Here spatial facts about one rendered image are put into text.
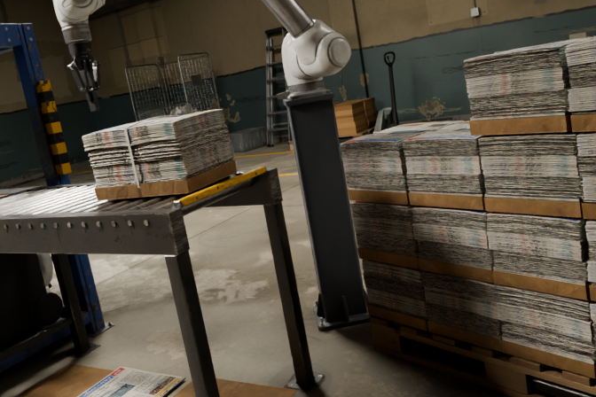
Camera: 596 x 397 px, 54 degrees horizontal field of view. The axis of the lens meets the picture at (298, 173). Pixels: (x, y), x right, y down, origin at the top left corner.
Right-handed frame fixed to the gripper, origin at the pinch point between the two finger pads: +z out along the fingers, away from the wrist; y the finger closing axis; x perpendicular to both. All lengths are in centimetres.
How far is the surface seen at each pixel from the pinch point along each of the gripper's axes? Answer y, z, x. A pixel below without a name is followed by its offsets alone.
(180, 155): -13, 21, -47
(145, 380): 3, 112, 12
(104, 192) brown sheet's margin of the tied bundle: -15.8, 30.0, -13.7
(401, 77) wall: 701, 38, 153
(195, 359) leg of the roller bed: -32, 76, -54
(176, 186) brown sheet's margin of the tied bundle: -13, 30, -43
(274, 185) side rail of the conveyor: 19, 39, -56
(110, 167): -14.8, 22.2, -18.2
